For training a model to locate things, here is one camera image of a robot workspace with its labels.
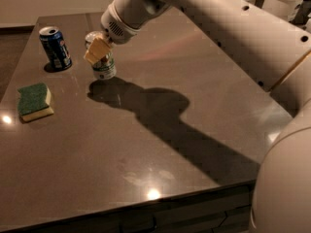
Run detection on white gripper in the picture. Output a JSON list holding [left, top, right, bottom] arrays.
[[84, 0, 169, 65]]

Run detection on white green 7up can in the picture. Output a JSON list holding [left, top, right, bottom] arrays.
[[85, 31, 117, 81]]

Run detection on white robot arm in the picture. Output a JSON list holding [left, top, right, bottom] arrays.
[[101, 0, 310, 233]]

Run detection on blue pepsi can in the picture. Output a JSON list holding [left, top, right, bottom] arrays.
[[39, 26, 72, 71]]

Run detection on green yellow sponge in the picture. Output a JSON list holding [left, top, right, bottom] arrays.
[[17, 83, 53, 122]]

